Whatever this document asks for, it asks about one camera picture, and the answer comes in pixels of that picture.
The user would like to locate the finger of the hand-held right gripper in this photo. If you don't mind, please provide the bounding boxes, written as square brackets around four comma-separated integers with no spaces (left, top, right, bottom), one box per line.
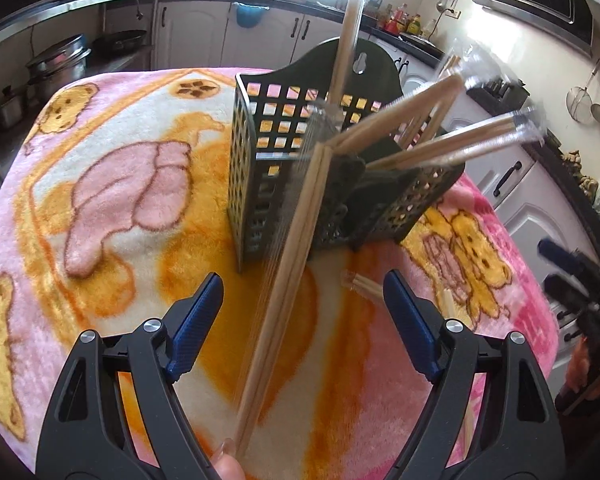
[545,272,600,312]
[537,239,597,273]

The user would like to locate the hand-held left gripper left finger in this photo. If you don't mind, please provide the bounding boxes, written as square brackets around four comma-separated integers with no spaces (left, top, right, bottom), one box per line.
[35,272,226,480]

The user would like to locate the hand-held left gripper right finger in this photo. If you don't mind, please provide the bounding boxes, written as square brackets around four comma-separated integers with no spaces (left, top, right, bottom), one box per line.
[380,269,566,480]

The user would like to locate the black perforated utensil holder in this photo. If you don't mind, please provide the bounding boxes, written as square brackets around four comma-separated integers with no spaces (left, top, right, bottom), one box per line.
[227,37,467,274]

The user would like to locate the person's right hand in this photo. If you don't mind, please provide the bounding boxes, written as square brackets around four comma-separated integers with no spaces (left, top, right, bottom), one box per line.
[555,337,600,413]

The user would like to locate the person's left hand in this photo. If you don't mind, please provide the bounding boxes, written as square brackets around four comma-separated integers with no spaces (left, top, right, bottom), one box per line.
[214,455,247,480]

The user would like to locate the pink printed blanket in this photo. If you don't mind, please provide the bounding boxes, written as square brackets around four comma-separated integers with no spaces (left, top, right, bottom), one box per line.
[0,67,561,480]

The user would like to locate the hanging metal strainer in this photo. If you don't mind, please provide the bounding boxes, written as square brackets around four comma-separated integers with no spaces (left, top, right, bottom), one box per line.
[565,55,600,124]

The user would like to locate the gas stove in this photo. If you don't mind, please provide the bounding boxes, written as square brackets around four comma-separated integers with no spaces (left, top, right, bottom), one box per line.
[467,77,532,107]

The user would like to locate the group of condiment bottles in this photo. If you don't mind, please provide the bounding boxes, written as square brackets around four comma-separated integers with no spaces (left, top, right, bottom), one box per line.
[375,2,427,37]

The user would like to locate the small steel pot with lid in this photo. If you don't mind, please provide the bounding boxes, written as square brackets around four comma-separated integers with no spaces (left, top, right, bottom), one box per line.
[0,85,32,129]

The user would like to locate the dark frying pan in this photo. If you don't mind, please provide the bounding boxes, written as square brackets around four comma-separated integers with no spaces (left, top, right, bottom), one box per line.
[92,29,149,57]

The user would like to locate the white kitchen base cabinets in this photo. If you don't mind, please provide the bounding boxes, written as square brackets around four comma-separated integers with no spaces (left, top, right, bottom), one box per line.
[152,0,342,75]

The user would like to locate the large steel basin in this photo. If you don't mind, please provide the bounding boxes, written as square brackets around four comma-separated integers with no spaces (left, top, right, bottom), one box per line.
[26,34,94,87]

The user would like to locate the blue plastic basin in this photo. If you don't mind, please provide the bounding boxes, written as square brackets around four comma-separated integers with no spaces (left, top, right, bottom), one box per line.
[234,2,272,29]

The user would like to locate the white cabinets with black handles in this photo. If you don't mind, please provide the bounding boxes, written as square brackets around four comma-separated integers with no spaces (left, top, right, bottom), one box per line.
[400,50,597,391]

